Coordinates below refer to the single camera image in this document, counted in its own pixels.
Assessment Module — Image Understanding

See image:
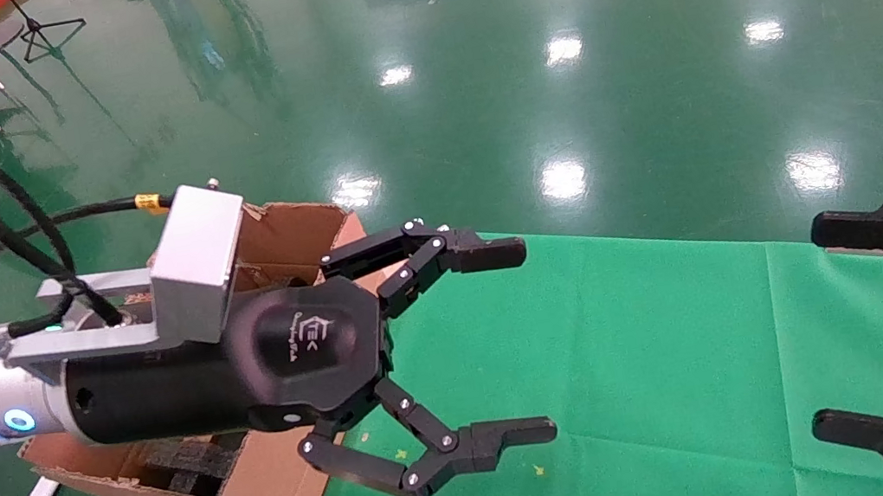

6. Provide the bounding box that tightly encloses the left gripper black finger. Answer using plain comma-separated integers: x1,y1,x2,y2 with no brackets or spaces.
314,203,535,329
291,352,566,496

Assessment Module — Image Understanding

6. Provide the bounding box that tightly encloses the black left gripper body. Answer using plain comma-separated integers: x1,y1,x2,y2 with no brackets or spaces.
54,270,406,466

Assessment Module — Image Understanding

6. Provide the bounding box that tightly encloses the large open cardboard carton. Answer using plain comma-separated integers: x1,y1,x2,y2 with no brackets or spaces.
0,188,409,496

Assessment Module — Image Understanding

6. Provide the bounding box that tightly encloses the black foam piece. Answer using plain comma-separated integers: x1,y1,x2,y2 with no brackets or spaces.
133,426,255,496

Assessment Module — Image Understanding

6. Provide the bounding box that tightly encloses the green cloth mat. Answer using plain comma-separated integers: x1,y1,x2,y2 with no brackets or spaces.
260,167,883,496

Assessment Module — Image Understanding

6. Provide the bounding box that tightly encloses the black tripod stand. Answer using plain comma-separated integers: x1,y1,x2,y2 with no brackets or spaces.
9,0,91,65

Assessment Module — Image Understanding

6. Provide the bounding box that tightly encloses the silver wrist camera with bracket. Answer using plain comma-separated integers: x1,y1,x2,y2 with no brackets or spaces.
0,176,264,373

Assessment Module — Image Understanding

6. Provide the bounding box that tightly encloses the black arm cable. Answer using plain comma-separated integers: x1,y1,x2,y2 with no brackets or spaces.
0,138,194,343

